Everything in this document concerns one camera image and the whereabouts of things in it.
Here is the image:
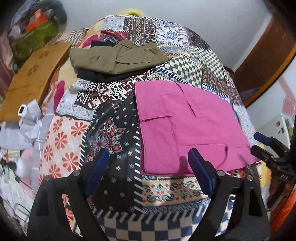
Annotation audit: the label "orange box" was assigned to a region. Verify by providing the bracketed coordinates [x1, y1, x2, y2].
[26, 9, 48, 33]

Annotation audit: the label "grey neck pillow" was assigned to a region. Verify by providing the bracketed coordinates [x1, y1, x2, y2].
[44, 0, 67, 24]

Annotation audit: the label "black folded garment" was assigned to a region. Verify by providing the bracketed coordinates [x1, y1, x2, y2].
[76, 40, 160, 83]

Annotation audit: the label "white cabinet with stickers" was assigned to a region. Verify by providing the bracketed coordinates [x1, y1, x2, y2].
[256, 113, 294, 148]

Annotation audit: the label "patchwork patterned bedspread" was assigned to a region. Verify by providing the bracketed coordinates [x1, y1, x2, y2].
[39, 15, 266, 240]

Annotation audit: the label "pink pants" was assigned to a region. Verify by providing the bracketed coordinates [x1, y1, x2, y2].
[134, 80, 256, 176]

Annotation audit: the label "white grey cloth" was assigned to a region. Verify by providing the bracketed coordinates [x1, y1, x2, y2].
[1, 100, 54, 193]

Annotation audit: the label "green storage box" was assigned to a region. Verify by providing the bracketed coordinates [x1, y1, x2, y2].
[10, 20, 59, 62]

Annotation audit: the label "yellow round object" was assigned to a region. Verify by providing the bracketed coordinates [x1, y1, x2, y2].
[121, 9, 144, 16]

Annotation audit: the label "wooden door frame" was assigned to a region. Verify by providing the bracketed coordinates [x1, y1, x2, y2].
[234, 14, 295, 106]

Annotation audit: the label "olive green folded pants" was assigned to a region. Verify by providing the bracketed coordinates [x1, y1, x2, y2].
[70, 39, 169, 75]

